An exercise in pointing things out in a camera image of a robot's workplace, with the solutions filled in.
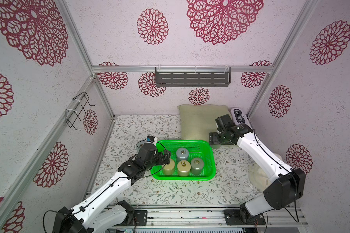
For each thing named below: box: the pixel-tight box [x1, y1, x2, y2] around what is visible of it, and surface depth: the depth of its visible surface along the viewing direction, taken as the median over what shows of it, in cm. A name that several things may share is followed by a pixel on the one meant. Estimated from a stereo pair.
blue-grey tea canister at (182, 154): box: [175, 147, 189, 163], surface depth 90 cm
